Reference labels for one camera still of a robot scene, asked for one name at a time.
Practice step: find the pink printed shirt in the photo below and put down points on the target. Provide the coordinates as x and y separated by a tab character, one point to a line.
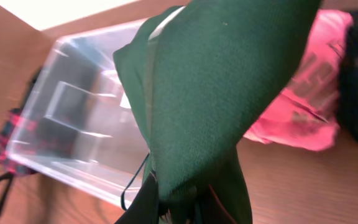
303	114

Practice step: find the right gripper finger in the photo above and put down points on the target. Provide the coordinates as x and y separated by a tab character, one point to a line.
144	208

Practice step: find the clear plastic storage bin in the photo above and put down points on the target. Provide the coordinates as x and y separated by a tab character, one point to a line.
77	125

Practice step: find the dark green garment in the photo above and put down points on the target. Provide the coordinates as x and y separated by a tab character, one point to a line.
197	77

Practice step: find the red navy plaid shirt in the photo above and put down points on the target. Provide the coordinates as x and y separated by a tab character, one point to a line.
5	135

